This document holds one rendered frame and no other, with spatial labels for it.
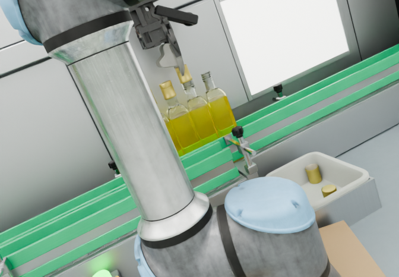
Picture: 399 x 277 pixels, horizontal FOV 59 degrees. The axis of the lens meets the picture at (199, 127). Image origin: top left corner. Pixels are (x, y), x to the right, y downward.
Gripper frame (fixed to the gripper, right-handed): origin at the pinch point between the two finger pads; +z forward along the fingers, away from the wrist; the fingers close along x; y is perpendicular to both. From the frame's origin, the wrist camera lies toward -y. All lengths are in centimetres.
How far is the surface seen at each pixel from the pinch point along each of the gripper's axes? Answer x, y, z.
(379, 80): 4, -57, 27
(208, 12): -11.9, -17.0, -11.5
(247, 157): 15.9, -3.8, 24.5
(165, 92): 1.4, 6.7, 3.6
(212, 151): 6.5, 1.7, 22.5
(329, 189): 27.3, -16.5, 36.0
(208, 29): -11.9, -15.0, -6.9
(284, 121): 3.9, -21.9, 24.8
